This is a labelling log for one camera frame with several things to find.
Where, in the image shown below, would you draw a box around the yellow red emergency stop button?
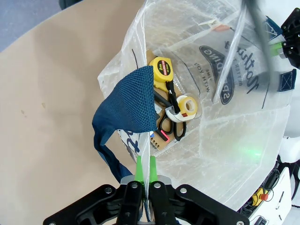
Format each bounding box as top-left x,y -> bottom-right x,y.
252,187 -> 270,205

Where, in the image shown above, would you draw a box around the clear adhesive tape roll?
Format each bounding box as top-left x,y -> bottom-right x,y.
175,94 -> 198,118

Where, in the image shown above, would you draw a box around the yellow tape measure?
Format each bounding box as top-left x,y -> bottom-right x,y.
149,56 -> 180,114

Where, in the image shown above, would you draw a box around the black handled scissors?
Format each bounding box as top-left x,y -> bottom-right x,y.
153,90 -> 188,142

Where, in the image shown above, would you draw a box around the white control box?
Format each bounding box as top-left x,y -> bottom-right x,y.
246,163 -> 296,225

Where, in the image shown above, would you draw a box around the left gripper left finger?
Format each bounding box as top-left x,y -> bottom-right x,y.
43,156 -> 144,225

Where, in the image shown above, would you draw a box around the kraft spiral notebook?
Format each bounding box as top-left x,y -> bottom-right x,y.
145,49 -> 203,151

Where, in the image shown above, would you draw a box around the translucent white blue-handled shopping bag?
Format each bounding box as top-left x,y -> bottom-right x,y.
92,0 -> 300,213

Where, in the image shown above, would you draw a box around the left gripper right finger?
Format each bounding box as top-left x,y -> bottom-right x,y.
148,156 -> 251,225

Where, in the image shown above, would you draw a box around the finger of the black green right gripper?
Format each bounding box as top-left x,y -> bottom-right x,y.
272,47 -> 300,69
269,7 -> 300,52

